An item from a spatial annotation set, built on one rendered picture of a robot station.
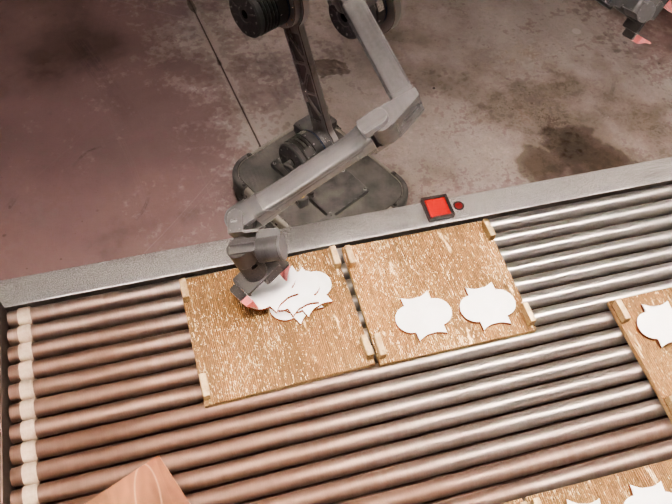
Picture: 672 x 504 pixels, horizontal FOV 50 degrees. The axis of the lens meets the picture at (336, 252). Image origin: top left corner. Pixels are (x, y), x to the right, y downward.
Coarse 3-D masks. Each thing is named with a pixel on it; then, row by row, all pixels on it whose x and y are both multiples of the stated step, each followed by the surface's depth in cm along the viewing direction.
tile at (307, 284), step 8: (296, 272) 182; (304, 272) 182; (296, 280) 180; (304, 280) 180; (312, 280) 180; (296, 288) 179; (304, 288) 179; (312, 288) 179; (296, 296) 178; (304, 296) 178; (312, 296) 178; (288, 304) 176; (296, 304) 176; (304, 304) 176; (296, 312) 176
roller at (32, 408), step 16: (624, 272) 194; (640, 272) 193; (656, 272) 193; (560, 288) 189; (576, 288) 189; (592, 288) 190; (608, 288) 191; (544, 304) 188; (368, 336) 178; (192, 368) 170; (112, 384) 167; (128, 384) 167; (144, 384) 168; (160, 384) 168; (176, 384) 169; (32, 400) 164; (48, 400) 164; (64, 400) 164; (80, 400) 165; (96, 400) 166; (112, 400) 167; (16, 416) 162; (32, 416) 163
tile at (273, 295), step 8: (280, 280) 179; (288, 280) 179; (256, 288) 177; (264, 288) 177; (272, 288) 177; (280, 288) 177; (288, 288) 177; (256, 296) 176; (264, 296) 176; (272, 296) 176; (280, 296) 176; (288, 296) 176; (256, 304) 174; (264, 304) 175; (272, 304) 175; (280, 304) 175
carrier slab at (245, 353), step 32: (320, 256) 188; (192, 288) 181; (224, 288) 181; (192, 320) 176; (224, 320) 176; (256, 320) 177; (320, 320) 178; (352, 320) 178; (224, 352) 171; (256, 352) 172; (288, 352) 172; (320, 352) 173; (352, 352) 173; (224, 384) 167; (256, 384) 167; (288, 384) 168
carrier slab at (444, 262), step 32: (480, 224) 197; (384, 256) 190; (416, 256) 190; (448, 256) 191; (480, 256) 191; (384, 288) 184; (416, 288) 184; (448, 288) 185; (512, 288) 186; (384, 320) 179; (512, 320) 181; (416, 352) 174
